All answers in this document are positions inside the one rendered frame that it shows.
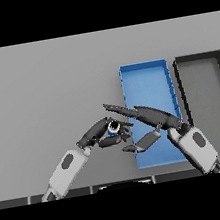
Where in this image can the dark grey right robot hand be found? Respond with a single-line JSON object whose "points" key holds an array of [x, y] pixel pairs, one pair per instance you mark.
{"points": [[157, 117]]}

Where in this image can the blue bin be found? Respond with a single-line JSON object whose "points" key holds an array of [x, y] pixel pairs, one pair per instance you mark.
{"points": [[147, 89]]}

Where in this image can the blue pipe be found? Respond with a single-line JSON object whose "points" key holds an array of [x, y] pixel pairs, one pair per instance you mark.
{"points": [[113, 128]]}

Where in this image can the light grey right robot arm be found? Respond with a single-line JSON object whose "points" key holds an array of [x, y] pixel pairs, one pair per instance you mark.
{"points": [[196, 148]]}

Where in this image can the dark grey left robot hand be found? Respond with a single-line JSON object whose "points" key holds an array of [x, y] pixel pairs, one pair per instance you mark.
{"points": [[94, 134]]}

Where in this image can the dark grey bin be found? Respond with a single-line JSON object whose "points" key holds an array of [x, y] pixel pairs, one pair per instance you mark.
{"points": [[209, 105]]}

